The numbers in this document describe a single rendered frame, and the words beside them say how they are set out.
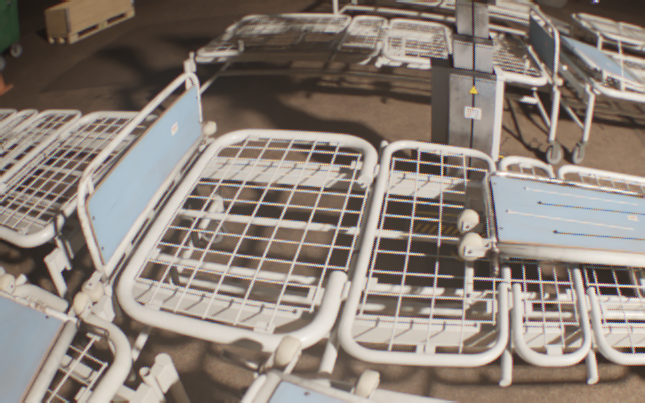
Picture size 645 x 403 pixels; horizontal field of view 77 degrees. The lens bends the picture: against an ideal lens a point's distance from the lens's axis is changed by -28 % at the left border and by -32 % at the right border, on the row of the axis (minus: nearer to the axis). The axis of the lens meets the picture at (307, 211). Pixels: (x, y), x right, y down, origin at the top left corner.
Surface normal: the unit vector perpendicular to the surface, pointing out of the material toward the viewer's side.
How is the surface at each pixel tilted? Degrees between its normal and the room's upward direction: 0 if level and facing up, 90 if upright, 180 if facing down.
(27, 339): 5
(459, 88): 90
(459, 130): 90
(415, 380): 0
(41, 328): 5
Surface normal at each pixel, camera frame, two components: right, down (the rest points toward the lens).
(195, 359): -0.04, -0.82
